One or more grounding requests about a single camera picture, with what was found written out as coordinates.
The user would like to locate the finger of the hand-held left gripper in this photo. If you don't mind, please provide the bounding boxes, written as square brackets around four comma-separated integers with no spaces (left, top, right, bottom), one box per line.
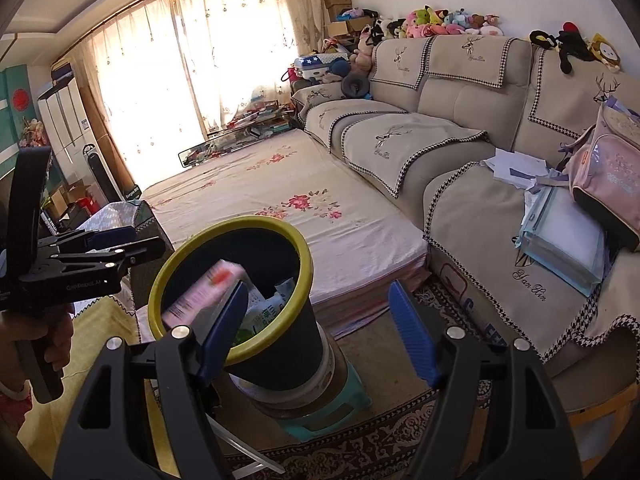
[87,236,167,273]
[55,226,138,256]

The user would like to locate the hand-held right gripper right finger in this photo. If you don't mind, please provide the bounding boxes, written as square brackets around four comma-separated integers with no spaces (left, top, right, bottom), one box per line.
[388,280,583,480]

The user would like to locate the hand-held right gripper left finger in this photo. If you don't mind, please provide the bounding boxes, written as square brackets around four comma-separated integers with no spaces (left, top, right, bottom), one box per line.
[52,280,250,480]

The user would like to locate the pink drink carton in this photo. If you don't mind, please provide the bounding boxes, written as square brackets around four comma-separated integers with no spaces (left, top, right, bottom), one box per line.
[162,259,248,331]

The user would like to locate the yellow rimmed black trash bin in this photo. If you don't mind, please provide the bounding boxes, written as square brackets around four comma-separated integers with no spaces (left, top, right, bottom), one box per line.
[148,216,333,392]

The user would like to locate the person's left hand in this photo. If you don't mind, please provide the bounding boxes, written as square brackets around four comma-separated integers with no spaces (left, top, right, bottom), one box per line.
[0,310,76,386]

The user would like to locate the yellow grey tablecloth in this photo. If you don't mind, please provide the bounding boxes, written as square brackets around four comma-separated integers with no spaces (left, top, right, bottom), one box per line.
[50,200,173,401]

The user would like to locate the pile of cardboard boxes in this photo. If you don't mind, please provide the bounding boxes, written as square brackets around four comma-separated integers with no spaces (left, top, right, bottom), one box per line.
[45,180,108,226]

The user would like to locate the white tower fan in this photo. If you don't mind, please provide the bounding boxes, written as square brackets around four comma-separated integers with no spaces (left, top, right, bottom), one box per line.
[81,144,125,203]

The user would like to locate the white bucket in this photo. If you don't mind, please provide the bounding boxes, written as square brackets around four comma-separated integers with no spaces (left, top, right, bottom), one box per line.
[227,330,348,418]

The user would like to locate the teal plastic stool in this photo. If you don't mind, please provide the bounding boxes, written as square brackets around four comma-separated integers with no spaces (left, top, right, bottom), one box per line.
[277,360,373,443]

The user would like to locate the floral sheet mattress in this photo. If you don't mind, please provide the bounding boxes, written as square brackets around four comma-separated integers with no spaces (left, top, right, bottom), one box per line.
[140,129,431,341]

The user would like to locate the pile of books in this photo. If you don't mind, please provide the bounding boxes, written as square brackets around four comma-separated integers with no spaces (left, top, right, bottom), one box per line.
[225,100,296,133]

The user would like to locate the clear blue document folder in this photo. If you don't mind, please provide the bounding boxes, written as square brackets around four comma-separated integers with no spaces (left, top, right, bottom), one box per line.
[515,180,621,297]

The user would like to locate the loose white papers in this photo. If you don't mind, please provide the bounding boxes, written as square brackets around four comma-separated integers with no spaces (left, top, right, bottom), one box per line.
[480,149,571,193]

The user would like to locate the sheer patterned curtain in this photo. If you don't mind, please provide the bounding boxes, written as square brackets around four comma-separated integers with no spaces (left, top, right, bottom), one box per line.
[55,0,326,191]

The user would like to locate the beige sofa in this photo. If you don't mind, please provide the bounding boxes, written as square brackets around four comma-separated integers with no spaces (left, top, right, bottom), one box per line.
[290,35,640,461]

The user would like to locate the pink backpack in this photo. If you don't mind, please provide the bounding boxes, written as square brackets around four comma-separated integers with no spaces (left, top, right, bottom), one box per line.
[560,97,640,253]

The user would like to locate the star print suitcase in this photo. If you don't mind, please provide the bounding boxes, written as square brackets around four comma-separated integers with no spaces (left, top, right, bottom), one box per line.
[292,55,336,83]

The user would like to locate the grey neck pillow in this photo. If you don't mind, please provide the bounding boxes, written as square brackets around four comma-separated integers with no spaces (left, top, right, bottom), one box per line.
[341,72,372,101]

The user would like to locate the pink plush toy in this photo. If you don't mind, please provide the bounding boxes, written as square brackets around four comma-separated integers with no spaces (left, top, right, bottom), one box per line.
[350,35,376,78]

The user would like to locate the row of plush toys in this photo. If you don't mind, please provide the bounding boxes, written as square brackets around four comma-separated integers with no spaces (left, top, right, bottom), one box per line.
[372,5,503,41]

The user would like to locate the stack of cardboard boxes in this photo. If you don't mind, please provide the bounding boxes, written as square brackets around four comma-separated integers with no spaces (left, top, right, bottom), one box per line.
[320,0,376,38]

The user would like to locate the black plush toy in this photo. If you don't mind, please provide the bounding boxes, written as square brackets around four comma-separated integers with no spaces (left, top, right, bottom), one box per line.
[529,22,598,76]

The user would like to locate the yellow lion plush toy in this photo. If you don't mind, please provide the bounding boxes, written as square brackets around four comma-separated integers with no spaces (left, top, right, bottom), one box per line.
[590,34,622,72]

